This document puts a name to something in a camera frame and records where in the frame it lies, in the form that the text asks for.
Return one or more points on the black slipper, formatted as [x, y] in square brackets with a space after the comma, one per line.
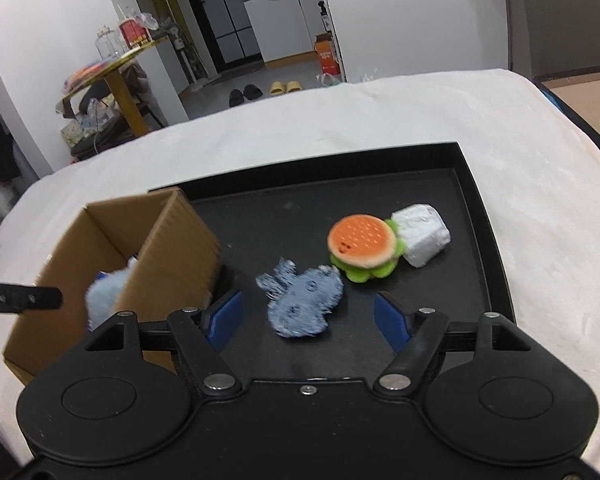
[235, 98]
[253, 92]

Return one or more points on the white tissue pack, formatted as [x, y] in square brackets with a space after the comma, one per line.
[422, 235]

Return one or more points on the grey fluffy plush toy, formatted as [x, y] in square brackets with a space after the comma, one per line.
[107, 295]

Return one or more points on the round table with yellow leg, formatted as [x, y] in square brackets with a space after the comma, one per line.
[125, 102]

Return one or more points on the white cabinet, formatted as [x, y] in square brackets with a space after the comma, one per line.
[282, 25]

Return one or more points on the colourful bag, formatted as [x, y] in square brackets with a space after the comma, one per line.
[87, 74]

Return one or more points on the clear plastic bag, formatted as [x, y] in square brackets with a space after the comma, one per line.
[145, 20]

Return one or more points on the red box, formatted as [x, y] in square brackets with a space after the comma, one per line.
[135, 34]

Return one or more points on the blue denim plush toy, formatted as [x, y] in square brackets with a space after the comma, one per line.
[300, 300]

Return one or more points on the burger plush toy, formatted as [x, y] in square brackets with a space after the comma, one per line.
[362, 242]

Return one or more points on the brown cardboard box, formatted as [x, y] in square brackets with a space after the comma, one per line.
[175, 260]

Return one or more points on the crumpled clear plastic bags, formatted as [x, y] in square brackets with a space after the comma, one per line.
[330, 80]

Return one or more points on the patterned tissue box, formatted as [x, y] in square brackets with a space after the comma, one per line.
[72, 133]

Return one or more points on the glass jar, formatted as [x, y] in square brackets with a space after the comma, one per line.
[106, 44]

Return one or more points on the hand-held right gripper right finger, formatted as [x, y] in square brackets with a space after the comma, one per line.
[390, 322]

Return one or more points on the orange cardboard box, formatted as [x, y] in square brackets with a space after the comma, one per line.
[327, 57]

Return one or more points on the black tray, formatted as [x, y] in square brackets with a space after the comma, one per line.
[290, 230]

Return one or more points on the grey padded panel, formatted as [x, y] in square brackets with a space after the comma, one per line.
[565, 15]

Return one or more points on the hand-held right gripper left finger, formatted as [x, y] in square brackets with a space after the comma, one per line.
[225, 316]

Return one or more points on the black framed glass door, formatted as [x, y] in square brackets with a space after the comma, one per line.
[225, 15]

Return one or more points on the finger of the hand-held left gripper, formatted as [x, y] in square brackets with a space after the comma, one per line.
[25, 298]

